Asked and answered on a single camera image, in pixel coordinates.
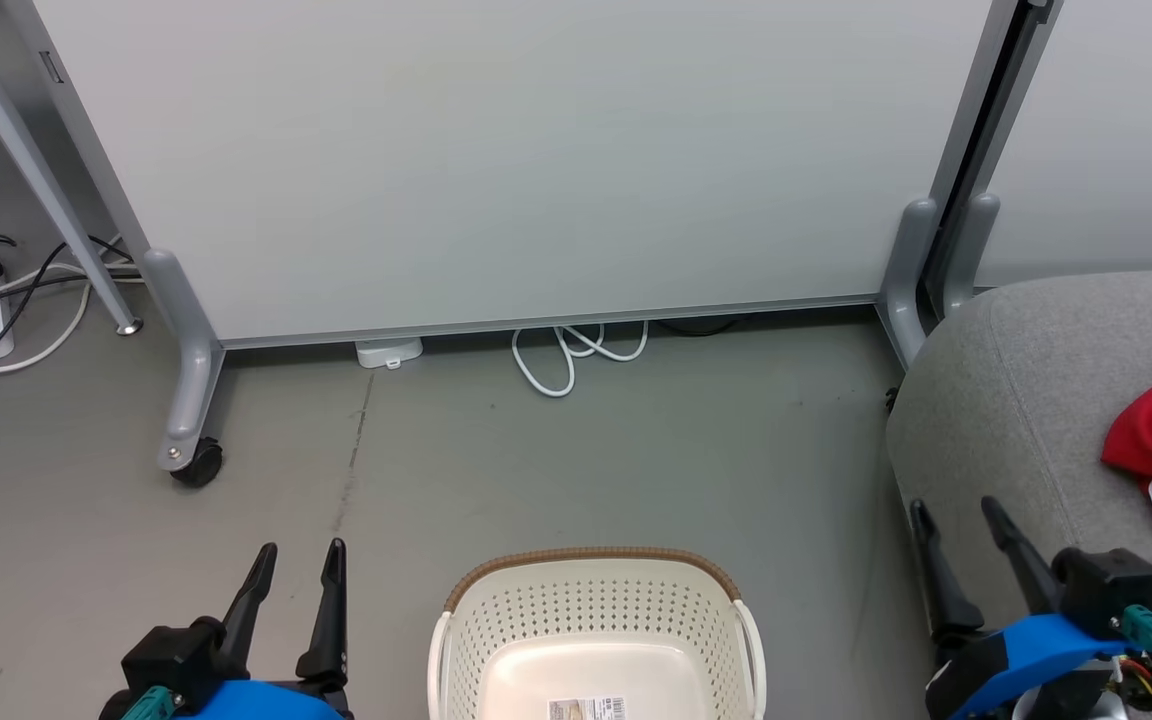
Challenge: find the wide white partition panel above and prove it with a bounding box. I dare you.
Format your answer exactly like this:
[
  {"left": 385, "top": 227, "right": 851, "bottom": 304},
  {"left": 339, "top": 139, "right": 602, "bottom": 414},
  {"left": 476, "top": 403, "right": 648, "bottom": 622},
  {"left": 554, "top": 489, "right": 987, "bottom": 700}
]
[{"left": 0, "top": 0, "right": 1024, "bottom": 473}]

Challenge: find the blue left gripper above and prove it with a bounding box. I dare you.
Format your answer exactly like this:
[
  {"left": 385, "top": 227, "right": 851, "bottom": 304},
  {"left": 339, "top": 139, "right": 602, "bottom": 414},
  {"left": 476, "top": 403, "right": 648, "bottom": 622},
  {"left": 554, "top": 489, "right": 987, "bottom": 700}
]
[{"left": 170, "top": 538, "right": 356, "bottom": 720}]

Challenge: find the small white adapter box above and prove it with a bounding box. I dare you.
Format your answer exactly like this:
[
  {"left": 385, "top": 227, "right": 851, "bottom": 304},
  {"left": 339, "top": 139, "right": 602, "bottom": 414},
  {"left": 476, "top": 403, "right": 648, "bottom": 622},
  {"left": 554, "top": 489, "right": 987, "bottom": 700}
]
[{"left": 354, "top": 336, "right": 425, "bottom": 372}]

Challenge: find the grey metal table leg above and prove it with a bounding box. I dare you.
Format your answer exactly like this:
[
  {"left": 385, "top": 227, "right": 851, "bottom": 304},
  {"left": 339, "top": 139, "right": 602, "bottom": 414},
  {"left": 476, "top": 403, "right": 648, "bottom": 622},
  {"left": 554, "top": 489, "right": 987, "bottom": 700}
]
[{"left": 0, "top": 0, "right": 145, "bottom": 337}]

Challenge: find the narrow white partition panel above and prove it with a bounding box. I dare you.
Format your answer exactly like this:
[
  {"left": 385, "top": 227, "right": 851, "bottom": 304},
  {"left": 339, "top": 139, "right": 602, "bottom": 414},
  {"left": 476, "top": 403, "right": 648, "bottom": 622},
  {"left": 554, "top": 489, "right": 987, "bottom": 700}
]
[{"left": 940, "top": 0, "right": 1152, "bottom": 321}]

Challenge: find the paper label sticker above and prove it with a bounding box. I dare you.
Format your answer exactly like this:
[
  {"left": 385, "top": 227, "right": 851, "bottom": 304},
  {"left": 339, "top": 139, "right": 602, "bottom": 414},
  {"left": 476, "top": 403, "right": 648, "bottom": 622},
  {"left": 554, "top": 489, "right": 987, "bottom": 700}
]
[{"left": 547, "top": 696, "right": 628, "bottom": 720}]

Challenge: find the black floor cable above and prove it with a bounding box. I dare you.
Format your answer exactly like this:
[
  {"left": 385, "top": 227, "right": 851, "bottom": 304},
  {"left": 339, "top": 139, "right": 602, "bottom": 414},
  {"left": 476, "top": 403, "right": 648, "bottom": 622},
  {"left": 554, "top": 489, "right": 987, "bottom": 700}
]
[{"left": 0, "top": 236, "right": 134, "bottom": 399}]

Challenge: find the long white floor cable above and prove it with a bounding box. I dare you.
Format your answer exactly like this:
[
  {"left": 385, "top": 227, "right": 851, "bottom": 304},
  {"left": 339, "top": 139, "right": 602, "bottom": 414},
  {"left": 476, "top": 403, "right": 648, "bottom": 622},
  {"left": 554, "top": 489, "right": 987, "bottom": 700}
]
[{"left": 0, "top": 234, "right": 144, "bottom": 375}]

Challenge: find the cream perforated laundry basket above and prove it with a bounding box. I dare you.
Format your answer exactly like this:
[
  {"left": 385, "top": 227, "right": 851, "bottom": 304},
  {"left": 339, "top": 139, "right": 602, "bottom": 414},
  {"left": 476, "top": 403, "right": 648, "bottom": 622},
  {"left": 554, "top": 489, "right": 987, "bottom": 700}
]
[{"left": 426, "top": 546, "right": 768, "bottom": 720}]

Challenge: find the coiled white cable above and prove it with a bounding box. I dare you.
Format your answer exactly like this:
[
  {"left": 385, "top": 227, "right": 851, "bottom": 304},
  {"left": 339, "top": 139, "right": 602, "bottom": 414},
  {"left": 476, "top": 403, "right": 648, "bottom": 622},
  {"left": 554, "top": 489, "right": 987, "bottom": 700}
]
[{"left": 511, "top": 320, "right": 650, "bottom": 400}]

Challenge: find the black caster wheel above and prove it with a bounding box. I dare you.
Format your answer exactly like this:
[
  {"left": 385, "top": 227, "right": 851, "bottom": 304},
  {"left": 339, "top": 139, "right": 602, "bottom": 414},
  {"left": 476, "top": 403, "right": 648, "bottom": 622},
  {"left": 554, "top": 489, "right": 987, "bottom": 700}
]
[{"left": 169, "top": 438, "right": 225, "bottom": 489}]

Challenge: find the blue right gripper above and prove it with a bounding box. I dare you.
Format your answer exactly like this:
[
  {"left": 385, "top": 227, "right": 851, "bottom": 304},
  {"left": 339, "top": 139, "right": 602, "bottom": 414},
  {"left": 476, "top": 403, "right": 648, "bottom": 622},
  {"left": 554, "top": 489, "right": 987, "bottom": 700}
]
[{"left": 908, "top": 495, "right": 1134, "bottom": 720}]

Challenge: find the grey fabric sofa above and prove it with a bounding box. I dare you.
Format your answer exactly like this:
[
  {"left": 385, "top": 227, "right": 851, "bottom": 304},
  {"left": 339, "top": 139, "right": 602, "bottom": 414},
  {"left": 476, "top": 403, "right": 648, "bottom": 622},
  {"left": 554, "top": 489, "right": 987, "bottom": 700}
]
[{"left": 885, "top": 270, "right": 1152, "bottom": 720}]

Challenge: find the black cable under partition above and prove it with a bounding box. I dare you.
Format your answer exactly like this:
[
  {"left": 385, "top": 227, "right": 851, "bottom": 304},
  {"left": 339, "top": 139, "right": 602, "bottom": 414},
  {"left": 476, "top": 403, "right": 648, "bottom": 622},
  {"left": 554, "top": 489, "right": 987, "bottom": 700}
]
[{"left": 654, "top": 316, "right": 749, "bottom": 337}]

